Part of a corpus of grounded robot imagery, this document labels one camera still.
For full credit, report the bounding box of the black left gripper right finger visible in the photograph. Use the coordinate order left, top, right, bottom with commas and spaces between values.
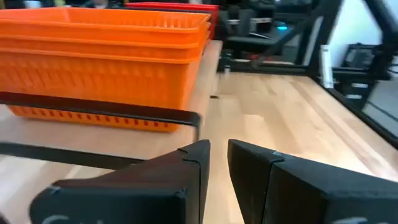
227, 139, 398, 224

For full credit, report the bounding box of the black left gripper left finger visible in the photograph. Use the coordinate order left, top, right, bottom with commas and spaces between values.
29, 139, 211, 224

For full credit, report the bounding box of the orange slotted plastic basket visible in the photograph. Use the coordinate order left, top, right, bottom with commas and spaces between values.
0, 29, 210, 60
0, 46, 203, 133
0, 6, 213, 35

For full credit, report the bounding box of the wooden shelf with black frame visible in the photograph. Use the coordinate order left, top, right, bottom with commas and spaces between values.
0, 39, 223, 171

